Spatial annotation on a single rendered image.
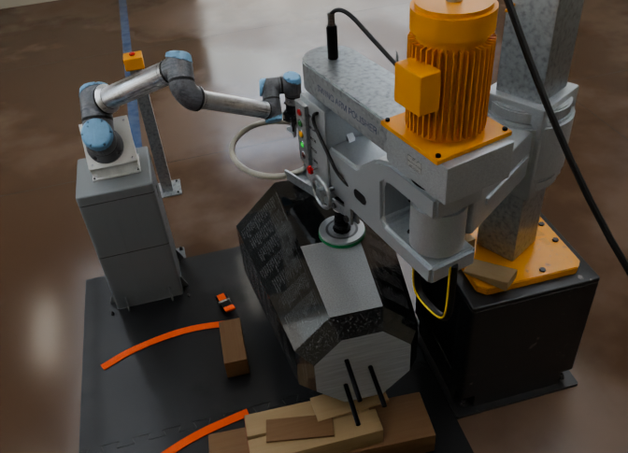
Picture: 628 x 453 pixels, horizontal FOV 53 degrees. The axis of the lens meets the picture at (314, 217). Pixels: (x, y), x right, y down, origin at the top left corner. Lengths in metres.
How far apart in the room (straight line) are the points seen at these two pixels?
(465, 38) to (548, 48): 0.68
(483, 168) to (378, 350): 1.04
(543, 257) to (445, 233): 0.94
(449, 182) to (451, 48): 0.37
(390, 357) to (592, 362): 1.30
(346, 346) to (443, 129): 1.08
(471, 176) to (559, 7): 0.70
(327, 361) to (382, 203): 0.73
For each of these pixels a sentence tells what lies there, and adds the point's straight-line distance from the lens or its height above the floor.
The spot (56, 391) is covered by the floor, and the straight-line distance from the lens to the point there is 3.71.
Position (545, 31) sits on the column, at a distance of 2.34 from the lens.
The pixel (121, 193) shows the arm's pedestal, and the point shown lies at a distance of 3.44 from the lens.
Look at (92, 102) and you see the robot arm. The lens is 3.29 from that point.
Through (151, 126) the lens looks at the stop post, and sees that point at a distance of 4.52.
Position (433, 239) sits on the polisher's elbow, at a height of 1.34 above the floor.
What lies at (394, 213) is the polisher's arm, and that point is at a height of 1.27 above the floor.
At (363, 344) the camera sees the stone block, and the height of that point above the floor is 0.72.
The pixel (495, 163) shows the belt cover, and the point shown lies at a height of 1.65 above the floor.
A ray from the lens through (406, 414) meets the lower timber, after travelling 3.08.
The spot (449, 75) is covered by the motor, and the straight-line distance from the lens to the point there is 1.77.
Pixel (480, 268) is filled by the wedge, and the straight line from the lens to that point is 2.80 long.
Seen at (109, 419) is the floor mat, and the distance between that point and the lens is 3.46.
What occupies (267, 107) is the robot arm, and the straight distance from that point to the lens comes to 3.20.
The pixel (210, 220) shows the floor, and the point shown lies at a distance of 4.44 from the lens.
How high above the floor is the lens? 2.71
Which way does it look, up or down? 39 degrees down
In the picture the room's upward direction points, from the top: 5 degrees counter-clockwise
